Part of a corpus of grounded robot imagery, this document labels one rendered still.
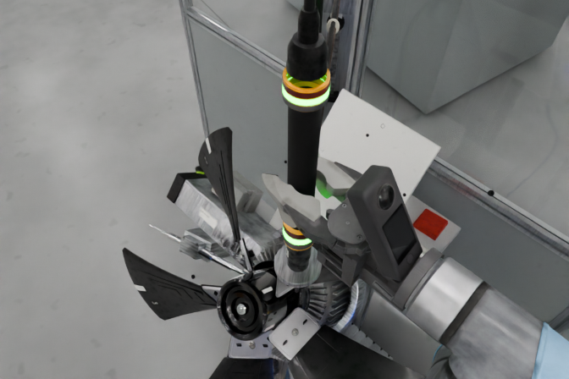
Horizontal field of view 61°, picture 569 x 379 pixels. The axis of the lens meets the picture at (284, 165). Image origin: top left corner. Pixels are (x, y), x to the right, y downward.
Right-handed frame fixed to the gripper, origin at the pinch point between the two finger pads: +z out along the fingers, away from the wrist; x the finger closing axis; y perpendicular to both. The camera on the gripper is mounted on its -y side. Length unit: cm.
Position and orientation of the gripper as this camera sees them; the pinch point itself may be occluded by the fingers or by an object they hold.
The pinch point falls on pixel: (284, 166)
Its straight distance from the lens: 57.1
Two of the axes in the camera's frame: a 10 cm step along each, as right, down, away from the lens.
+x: 6.9, -5.6, 4.6
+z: -7.2, -5.4, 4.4
